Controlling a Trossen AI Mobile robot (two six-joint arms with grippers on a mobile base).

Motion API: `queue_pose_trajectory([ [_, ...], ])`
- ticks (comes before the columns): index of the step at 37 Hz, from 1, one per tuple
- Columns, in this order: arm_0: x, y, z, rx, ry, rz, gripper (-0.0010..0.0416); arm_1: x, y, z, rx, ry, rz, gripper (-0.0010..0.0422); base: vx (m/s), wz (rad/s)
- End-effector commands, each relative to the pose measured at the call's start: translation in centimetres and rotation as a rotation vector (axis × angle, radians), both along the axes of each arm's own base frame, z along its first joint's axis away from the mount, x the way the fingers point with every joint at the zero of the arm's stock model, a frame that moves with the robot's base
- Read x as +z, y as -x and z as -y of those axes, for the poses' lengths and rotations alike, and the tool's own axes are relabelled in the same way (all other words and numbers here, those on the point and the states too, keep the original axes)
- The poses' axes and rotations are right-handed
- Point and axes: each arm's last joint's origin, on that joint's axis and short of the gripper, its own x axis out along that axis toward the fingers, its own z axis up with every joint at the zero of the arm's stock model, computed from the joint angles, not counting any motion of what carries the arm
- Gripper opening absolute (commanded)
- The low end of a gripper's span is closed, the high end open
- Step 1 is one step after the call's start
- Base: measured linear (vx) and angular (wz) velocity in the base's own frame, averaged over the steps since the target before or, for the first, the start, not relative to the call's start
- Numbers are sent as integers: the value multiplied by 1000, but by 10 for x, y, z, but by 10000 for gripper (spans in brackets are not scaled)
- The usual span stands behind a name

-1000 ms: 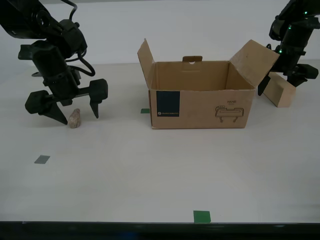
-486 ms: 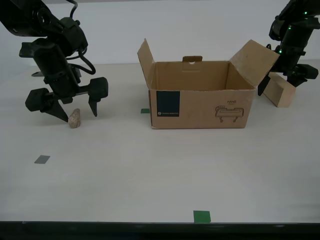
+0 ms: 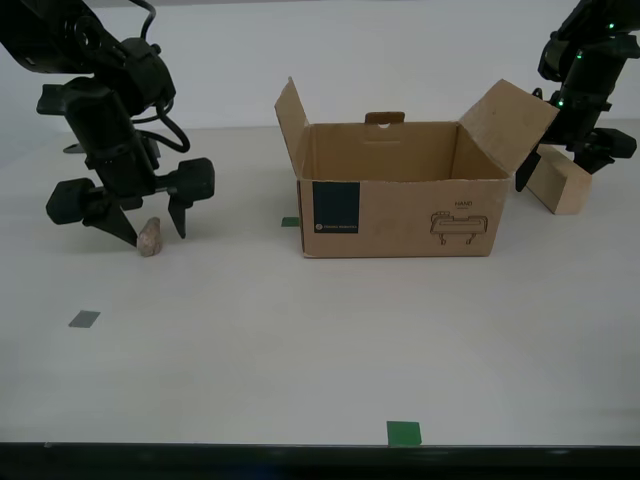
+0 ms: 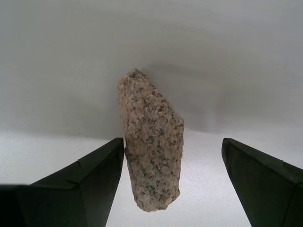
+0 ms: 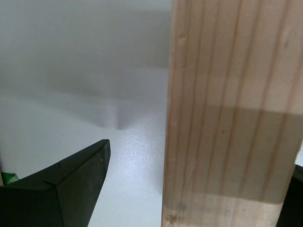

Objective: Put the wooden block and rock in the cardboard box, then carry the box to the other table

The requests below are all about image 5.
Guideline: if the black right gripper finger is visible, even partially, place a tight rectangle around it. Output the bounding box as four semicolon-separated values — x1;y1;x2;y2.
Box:
276;164;303;227
0;139;111;227

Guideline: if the light wooden block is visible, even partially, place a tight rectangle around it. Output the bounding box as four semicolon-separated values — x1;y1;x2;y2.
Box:
161;0;303;227

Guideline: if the green tape piece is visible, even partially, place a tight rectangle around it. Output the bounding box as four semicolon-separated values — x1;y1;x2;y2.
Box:
1;172;19;186

